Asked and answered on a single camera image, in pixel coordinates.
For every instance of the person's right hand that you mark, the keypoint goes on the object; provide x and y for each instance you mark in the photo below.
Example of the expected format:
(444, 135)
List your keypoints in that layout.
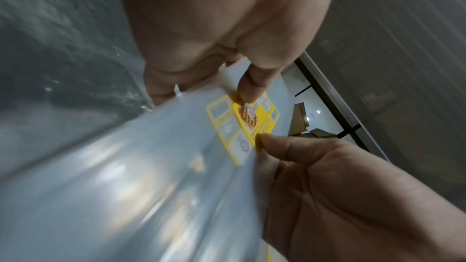
(356, 203)

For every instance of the person's left hand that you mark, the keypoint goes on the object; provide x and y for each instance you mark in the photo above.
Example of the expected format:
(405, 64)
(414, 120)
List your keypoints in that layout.
(218, 16)

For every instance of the heap of tilted cardboard boxes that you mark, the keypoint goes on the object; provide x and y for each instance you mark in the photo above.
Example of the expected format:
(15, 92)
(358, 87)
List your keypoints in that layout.
(298, 120)

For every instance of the grey table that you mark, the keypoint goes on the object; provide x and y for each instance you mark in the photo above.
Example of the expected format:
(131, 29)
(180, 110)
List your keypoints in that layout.
(54, 53)

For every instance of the black metal frame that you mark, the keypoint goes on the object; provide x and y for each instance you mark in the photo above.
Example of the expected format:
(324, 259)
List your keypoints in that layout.
(335, 99)

